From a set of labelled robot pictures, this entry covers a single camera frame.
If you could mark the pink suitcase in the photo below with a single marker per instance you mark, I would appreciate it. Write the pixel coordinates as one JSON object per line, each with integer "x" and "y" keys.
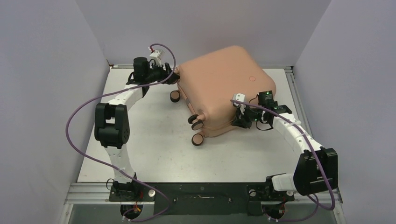
{"x": 208, "y": 83}

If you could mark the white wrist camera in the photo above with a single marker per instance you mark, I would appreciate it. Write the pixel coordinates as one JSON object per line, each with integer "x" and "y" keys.
{"x": 156, "y": 55}
{"x": 238, "y": 97}

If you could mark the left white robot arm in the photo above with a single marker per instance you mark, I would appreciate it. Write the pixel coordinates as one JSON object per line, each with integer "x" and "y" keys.
{"x": 112, "y": 129}

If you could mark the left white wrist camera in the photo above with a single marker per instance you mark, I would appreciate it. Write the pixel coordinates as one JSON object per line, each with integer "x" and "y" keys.
{"x": 156, "y": 55}

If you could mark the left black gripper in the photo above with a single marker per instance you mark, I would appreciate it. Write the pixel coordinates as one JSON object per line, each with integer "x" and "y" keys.
{"x": 165, "y": 74}

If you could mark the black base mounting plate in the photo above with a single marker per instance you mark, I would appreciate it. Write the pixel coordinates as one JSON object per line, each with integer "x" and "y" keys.
{"x": 200, "y": 198}

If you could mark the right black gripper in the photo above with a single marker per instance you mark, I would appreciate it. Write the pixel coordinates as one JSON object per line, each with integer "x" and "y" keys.
{"x": 242, "y": 119}

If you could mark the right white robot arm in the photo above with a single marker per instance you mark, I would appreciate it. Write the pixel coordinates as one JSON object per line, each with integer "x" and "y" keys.
{"x": 317, "y": 167}

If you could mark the aluminium frame rail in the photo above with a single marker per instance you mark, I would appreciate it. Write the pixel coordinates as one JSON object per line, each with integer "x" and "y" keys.
{"x": 316, "y": 174}

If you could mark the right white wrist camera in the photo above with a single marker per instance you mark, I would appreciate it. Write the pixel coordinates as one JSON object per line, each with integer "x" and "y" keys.
{"x": 238, "y": 97}

